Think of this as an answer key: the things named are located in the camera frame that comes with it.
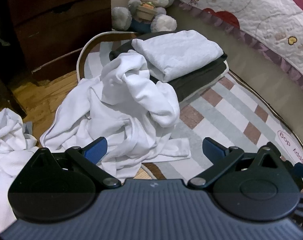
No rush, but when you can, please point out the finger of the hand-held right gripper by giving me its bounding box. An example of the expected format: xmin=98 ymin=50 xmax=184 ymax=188
xmin=293 ymin=162 xmax=303 ymax=178

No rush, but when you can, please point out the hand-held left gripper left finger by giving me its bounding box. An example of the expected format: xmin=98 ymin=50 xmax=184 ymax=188
xmin=29 ymin=137 xmax=122 ymax=189

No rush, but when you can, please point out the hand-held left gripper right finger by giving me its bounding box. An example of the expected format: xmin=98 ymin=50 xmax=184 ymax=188
xmin=188 ymin=137 xmax=293 ymax=189

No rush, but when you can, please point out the white long-sleeved shirt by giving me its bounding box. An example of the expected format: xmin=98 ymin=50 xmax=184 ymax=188
xmin=40 ymin=50 xmax=192 ymax=179

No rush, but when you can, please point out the white t-shirt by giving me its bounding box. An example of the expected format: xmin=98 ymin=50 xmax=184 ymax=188
xmin=0 ymin=107 xmax=45 ymax=234

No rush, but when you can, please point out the checked rug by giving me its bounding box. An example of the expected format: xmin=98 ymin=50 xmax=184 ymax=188
xmin=76 ymin=31 xmax=303 ymax=180

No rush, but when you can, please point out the folded dark garment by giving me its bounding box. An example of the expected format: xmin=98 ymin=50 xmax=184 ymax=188
xmin=109 ymin=31 xmax=229 ymax=103

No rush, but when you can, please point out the small grey-blue cloth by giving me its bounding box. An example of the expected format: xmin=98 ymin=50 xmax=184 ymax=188
xmin=23 ymin=121 xmax=34 ymax=136

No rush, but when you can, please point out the folded white garment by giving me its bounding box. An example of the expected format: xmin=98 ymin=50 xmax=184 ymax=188
xmin=131 ymin=30 xmax=224 ymax=82

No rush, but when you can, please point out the dark wooden dresser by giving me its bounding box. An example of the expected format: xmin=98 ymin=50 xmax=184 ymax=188
xmin=0 ymin=0 xmax=113 ymax=85

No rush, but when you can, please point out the printed quilt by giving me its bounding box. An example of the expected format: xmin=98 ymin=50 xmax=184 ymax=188
xmin=176 ymin=0 xmax=303 ymax=88

